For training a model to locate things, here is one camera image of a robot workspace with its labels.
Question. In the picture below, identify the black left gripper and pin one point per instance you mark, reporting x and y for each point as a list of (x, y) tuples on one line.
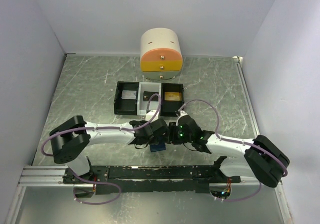
[(155, 139)]

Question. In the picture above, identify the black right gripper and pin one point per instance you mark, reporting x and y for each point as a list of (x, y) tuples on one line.
[(173, 127)]

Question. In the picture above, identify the blue leather card holder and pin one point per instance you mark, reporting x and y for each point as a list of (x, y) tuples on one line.
[(157, 147)]

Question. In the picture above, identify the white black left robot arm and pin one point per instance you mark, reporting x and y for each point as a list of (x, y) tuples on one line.
[(69, 139)]

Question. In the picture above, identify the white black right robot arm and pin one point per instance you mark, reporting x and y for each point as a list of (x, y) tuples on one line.
[(257, 157)]

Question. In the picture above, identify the black card in tray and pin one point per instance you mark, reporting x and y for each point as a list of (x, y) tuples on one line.
[(147, 95)]

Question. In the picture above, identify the gold card in tray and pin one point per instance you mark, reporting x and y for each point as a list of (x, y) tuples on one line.
[(172, 96)]

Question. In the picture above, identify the silver card in tray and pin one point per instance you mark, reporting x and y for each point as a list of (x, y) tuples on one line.
[(129, 94)]

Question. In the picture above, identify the black right tray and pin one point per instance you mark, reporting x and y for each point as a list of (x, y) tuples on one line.
[(168, 108)]

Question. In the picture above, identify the black tray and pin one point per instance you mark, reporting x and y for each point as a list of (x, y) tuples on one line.
[(168, 108), (126, 100)]

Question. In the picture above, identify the black left tray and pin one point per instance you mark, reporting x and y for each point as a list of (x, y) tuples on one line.
[(126, 100)]

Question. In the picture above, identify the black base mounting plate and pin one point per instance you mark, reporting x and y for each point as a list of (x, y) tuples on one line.
[(197, 178)]

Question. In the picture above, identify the round three-drawer storage box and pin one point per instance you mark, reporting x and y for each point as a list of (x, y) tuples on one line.
[(160, 54)]

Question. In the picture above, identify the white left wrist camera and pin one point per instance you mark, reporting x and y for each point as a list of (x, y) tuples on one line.
[(149, 115)]

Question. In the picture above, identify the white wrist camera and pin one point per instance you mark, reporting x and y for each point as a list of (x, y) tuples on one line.
[(149, 115), (180, 113)]

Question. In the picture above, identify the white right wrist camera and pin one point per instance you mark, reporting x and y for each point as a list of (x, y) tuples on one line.
[(180, 113)]

